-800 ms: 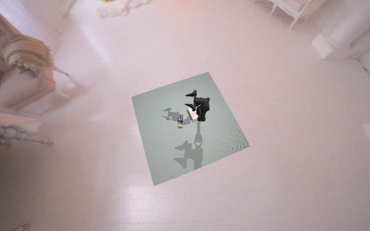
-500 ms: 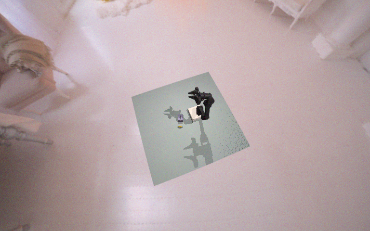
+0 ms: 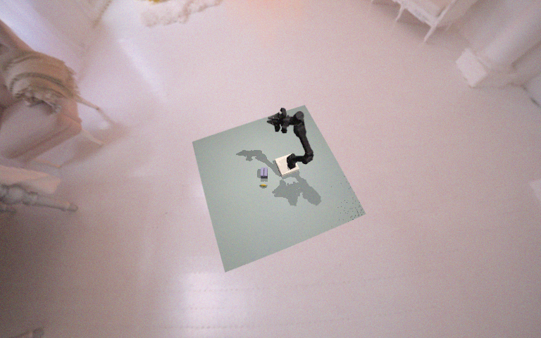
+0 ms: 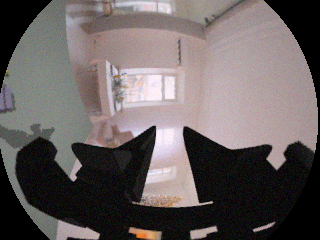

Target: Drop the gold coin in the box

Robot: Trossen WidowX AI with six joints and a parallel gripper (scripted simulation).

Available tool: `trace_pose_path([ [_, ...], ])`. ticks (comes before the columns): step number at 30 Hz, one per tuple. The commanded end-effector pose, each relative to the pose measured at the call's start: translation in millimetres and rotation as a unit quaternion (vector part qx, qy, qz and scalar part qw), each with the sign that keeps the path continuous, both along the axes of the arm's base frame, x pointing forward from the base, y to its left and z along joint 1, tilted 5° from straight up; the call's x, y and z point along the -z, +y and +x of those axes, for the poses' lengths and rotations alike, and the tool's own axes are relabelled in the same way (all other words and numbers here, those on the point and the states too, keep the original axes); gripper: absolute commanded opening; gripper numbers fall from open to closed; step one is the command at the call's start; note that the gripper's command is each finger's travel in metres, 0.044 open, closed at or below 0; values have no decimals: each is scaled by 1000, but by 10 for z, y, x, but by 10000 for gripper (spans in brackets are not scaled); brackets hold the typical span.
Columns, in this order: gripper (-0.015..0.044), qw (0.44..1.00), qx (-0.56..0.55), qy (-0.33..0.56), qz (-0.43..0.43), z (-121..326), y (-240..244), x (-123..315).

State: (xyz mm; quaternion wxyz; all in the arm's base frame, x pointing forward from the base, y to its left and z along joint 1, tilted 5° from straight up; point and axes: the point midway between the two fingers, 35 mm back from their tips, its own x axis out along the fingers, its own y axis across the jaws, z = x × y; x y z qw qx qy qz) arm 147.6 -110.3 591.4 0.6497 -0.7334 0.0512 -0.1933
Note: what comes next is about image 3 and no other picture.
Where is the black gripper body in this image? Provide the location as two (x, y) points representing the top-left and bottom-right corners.
(275, 108), (292, 132)

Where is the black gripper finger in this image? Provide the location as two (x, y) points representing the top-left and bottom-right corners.
(267, 119), (278, 128)
(268, 112), (280, 122)

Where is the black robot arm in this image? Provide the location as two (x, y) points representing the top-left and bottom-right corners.
(281, 111), (314, 170)

